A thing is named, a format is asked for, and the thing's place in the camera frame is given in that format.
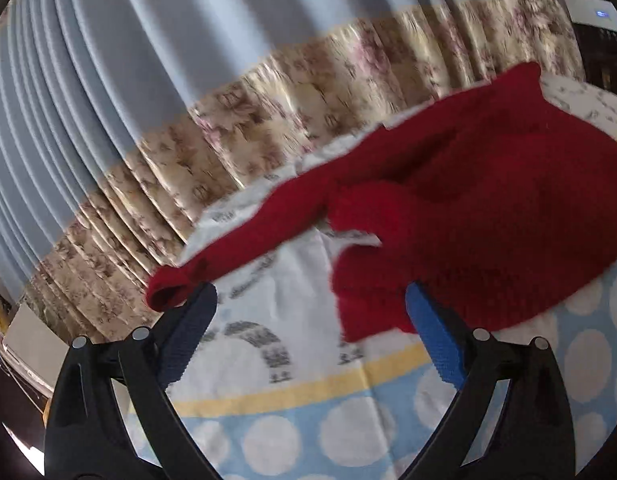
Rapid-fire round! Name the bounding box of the red knitted sweater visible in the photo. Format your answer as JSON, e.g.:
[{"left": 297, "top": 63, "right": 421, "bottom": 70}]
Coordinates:
[{"left": 146, "top": 63, "right": 617, "bottom": 341}]

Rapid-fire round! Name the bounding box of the blue floral curtain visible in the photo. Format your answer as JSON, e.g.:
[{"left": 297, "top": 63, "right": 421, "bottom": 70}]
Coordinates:
[{"left": 0, "top": 0, "right": 584, "bottom": 340}]

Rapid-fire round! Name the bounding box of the black electronic device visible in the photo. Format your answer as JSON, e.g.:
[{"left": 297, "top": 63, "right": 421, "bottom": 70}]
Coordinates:
[{"left": 565, "top": 0, "right": 617, "bottom": 95}]

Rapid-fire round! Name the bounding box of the beige leaning board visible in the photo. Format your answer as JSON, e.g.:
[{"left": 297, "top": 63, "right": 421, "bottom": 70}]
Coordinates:
[{"left": 4, "top": 306, "right": 69, "bottom": 392}]

